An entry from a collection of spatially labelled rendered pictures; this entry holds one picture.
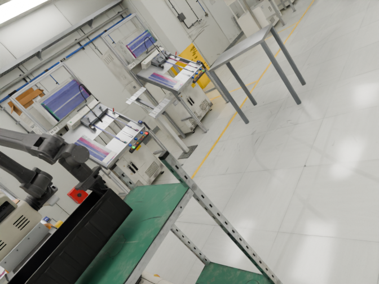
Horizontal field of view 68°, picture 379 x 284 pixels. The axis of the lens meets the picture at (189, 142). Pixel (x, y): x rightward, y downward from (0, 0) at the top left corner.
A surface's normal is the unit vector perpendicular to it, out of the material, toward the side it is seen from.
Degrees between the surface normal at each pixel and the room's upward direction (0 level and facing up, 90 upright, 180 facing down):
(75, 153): 89
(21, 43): 90
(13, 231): 98
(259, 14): 90
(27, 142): 42
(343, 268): 0
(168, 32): 90
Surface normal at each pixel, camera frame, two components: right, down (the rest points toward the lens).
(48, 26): 0.62, -0.16
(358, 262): -0.60, -0.73
